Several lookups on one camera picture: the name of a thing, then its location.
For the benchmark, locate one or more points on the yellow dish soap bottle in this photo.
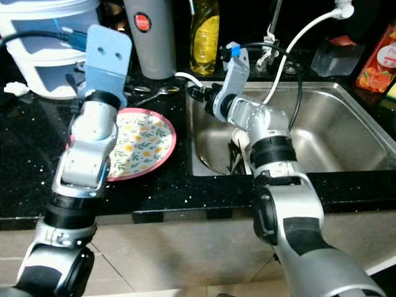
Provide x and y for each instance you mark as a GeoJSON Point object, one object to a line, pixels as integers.
{"type": "Point", "coordinates": [204, 43]}

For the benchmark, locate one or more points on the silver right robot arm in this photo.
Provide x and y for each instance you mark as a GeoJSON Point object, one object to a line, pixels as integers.
{"type": "Point", "coordinates": [297, 204]}

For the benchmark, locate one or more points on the clear plastic container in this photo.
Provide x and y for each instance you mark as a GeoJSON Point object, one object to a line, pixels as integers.
{"type": "Point", "coordinates": [337, 59]}

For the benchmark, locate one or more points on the small white crumpled object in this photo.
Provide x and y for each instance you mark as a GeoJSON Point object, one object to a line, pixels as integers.
{"type": "Point", "coordinates": [14, 89]}

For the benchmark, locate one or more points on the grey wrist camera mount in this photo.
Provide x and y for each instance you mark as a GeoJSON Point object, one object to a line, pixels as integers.
{"type": "Point", "coordinates": [106, 65]}
{"type": "Point", "coordinates": [235, 77]}

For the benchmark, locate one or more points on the red printed packet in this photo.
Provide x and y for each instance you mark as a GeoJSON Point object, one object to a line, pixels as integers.
{"type": "Point", "coordinates": [380, 68]}

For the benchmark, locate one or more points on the beige base cabinet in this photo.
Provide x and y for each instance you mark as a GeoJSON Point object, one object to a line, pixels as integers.
{"type": "Point", "coordinates": [192, 247]}

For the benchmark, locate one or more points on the stainless steel sink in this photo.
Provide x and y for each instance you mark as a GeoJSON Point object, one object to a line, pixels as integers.
{"type": "Point", "coordinates": [346, 133]}

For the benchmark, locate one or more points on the grey vacuum flask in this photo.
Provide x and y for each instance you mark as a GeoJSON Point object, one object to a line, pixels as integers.
{"type": "Point", "coordinates": [151, 46]}

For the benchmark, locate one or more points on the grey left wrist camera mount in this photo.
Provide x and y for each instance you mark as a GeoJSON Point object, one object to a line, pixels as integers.
{"type": "Point", "coordinates": [106, 65]}

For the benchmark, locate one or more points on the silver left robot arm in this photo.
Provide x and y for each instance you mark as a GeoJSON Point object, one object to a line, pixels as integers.
{"type": "Point", "coordinates": [90, 154]}

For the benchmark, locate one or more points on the white lidded storage container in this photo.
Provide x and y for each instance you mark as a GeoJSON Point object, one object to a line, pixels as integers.
{"type": "Point", "coordinates": [46, 68]}

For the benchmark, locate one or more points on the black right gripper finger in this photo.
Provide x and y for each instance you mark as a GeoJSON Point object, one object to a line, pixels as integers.
{"type": "Point", "coordinates": [195, 89]}
{"type": "Point", "coordinates": [198, 98]}

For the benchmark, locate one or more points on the chrome faucet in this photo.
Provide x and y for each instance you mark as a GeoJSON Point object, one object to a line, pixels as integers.
{"type": "Point", "coordinates": [269, 40]}

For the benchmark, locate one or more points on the green sponge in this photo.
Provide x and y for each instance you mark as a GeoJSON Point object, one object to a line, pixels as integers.
{"type": "Point", "coordinates": [391, 91]}

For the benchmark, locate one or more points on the white ladle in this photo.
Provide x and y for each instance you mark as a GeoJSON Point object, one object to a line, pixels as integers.
{"type": "Point", "coordinates": [240, 136]}

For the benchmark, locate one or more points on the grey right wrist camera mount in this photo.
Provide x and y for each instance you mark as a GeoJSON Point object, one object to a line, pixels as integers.
{"type": "Point", "coordinates": [235, 77]}

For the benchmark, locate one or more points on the black kitchen utensil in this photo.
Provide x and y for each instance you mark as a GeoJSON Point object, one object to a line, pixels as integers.
{"type": "Point", "coordinates": [235, 159]}

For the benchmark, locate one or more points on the pink rimmed floral plate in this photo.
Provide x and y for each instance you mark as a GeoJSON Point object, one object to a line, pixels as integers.
{"type": "Point", "coordinates": [148, 145]}

